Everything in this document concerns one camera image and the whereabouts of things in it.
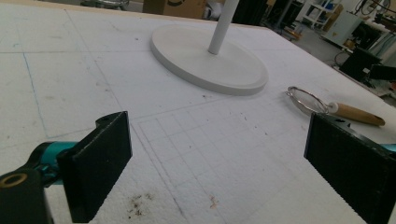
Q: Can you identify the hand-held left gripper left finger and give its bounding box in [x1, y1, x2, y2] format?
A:
[56, 110, 134, 224]

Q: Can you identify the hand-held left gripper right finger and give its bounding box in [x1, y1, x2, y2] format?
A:
[304, 112, 396, 224]

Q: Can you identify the wooden handled mesh strainer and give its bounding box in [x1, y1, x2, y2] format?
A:
[285, 86, 387, 127]

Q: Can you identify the white rack stand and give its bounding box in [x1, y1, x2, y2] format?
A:
[149, 0, 269, 97]

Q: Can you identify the white foam mat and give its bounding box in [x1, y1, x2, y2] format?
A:
[0, 2, 396, 224]

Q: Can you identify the black monitor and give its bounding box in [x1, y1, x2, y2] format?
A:
[339, 46, 382, 82]

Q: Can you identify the white cabinet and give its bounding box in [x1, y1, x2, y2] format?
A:
[321, 10, 363, 48]

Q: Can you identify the white shelf unit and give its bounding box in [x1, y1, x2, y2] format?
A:
[300, 0, 331, 29]

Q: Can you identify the brown cardboard box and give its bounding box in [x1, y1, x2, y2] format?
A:
[142, 0, 208, 20]

